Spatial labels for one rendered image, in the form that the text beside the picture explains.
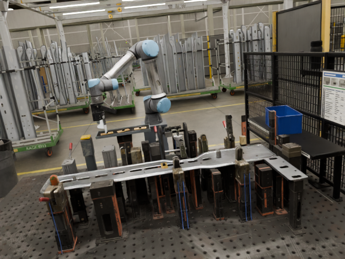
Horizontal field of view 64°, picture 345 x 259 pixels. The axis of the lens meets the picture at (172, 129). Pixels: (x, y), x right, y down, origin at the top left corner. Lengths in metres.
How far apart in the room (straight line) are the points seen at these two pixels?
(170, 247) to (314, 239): 0.71
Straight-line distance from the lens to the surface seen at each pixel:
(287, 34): 4.26
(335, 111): 1.85
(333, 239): 1.65
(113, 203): 1.55
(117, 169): 1.74
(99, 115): 1.89
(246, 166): 1.53
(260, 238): 1.58
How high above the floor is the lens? 1.68
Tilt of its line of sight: 16 degrees down
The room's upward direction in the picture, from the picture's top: 7 degrees counter-clockwise
